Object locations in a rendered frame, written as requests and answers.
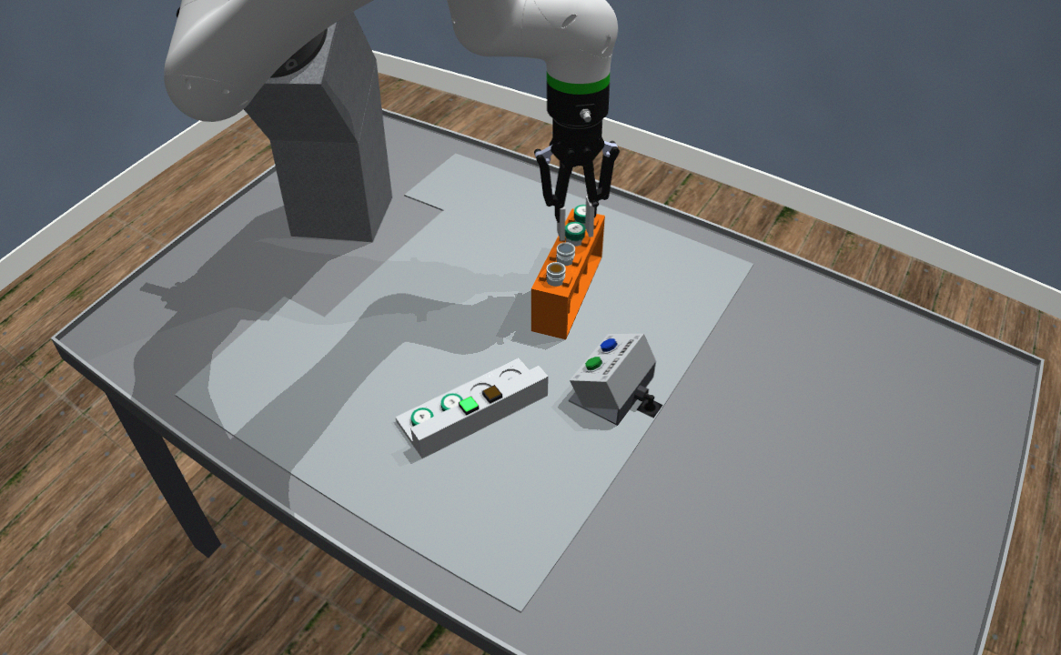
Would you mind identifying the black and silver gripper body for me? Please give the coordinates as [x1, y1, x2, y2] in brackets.
[550, 119, 604, 167]

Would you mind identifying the light grey bench mat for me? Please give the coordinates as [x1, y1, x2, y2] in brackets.
[175, 154, 753, 611]

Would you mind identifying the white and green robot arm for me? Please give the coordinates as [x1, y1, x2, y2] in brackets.
[164, 0, 618, 126]

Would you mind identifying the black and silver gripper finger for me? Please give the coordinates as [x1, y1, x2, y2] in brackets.
[534, 145, 576, 241]
[582, 141, 620, 237]

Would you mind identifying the orange tube rack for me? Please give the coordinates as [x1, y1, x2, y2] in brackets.
[531, 214, 605, 339]

